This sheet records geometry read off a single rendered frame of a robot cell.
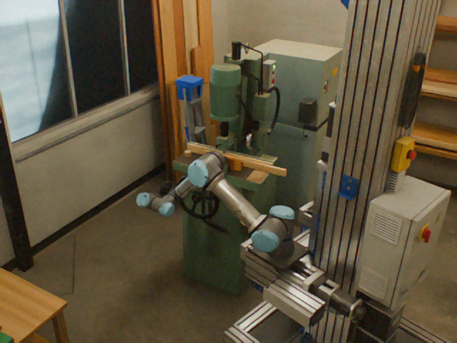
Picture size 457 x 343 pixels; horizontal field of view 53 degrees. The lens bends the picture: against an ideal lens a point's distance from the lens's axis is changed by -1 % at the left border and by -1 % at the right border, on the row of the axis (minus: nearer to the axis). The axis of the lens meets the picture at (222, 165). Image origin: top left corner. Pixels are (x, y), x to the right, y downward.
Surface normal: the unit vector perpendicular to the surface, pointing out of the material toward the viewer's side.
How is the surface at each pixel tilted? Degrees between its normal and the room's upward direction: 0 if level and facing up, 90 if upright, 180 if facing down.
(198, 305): 0
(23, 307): 0
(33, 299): 0
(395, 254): 90
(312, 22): 90
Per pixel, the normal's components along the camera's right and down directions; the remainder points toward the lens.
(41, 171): 0.86, 0.25
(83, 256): 0.02, -0.89
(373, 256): -0.71, 0.31
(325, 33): -0.51, 0.39
